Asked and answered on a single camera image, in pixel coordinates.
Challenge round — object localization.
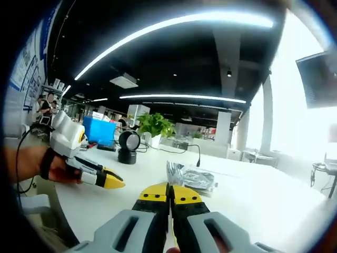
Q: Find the green potted plant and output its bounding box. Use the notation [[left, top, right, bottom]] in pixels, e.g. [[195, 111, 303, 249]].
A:
[[136, 112, 176, 149]]

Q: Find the white table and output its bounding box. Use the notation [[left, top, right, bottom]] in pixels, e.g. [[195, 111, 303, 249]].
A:
[[54, 146, 334, 253]]

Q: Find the blue white wall poster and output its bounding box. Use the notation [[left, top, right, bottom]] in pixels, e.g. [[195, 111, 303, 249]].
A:
[[9, 5, 57, 111]]

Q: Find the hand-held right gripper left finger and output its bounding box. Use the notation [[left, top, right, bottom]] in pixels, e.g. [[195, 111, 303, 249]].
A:
[[65, 181, 171, 253]]

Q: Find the white shelf with boxes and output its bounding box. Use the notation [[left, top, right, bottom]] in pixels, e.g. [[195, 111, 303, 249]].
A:
[[42, 77, 66, 93]]

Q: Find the long ceiling light strip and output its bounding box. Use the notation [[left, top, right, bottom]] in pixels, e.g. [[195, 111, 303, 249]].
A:
[[118, 94, 247, 104], [74, 12, 274, 81]]

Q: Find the black gooseneck cable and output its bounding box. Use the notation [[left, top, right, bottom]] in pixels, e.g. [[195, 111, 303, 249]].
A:
[[187, 144, 202, 167]]

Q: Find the stack of sheet goods packets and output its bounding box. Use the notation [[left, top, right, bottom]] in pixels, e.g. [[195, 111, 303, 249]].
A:
[[181, 164, 219, 198]]

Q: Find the person's left hand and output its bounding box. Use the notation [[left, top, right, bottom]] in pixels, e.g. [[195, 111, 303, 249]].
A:
[[47, 155, 83, 185]]

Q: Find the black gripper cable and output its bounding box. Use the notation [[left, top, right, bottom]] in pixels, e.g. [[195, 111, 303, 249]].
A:
[[15, 126, 53, 194]]

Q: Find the black cable bundle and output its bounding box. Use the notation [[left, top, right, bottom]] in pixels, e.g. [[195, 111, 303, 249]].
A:
[[310, 162, 337, 198]]

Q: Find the white square pillar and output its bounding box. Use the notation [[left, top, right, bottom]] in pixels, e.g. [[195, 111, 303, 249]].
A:
[[216, 110, 232, 148]]

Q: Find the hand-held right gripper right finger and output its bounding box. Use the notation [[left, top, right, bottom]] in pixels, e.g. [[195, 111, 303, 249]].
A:
[[171, 184, 281, 253]]

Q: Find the grey office chair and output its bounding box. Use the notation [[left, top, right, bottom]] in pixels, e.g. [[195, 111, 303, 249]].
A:
[[19, 193, 55, 216]]

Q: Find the black wall monitor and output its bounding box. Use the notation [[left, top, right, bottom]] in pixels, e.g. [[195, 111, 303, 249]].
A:
[[296, 51, 337, 109]]

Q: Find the black round barcode scanner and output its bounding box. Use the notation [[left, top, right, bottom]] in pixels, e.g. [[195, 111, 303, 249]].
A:
[[117, 130, 141, 164]]

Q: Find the black wrist strap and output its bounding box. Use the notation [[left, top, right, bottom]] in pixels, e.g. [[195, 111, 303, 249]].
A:
[[39, 147, 57, 180]]

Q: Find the blue plastic box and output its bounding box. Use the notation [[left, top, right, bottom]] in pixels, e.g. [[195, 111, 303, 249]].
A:
[[83, 115, 116, 145]]

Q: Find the black flat box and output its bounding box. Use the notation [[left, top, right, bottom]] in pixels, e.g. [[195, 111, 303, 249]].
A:
[[96, 143, 116, 153]]

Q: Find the ceiling air vent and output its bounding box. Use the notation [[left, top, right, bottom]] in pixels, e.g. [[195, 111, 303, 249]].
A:
[[109, 73, 140, 89]]

